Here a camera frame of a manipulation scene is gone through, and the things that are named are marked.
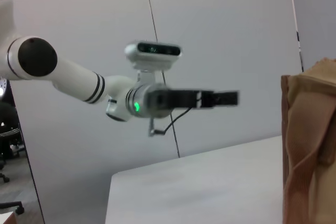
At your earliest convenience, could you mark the black office chair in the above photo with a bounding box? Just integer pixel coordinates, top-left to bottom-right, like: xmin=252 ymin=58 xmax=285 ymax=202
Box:
xmin=0 ymin=200 xmax=25 ymax=216

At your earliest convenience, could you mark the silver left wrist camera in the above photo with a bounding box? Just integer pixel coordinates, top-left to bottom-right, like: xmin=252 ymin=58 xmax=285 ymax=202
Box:
xmin=124 ymin=40 xmax=183 ymax=70

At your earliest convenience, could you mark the khaki canvas food bag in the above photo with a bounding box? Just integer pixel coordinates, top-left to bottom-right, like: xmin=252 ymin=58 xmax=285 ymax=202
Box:
xmin=280 ymin=57 xmax=336 ymax=224

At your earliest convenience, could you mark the brown wooden board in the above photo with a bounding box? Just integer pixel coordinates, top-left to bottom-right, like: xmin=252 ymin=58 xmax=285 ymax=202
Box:
xmin=0 ymin=210 xmax=18 ymax=224

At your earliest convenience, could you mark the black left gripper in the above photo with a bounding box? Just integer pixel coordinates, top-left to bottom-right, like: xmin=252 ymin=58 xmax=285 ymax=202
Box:
xmin=146 ymin=89 xmax=240 ymax=112

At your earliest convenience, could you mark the left arm gripper cable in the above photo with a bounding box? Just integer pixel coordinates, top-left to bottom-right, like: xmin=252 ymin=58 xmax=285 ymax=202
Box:
xmin=148 ymin=107 xmax=192 ymax=137

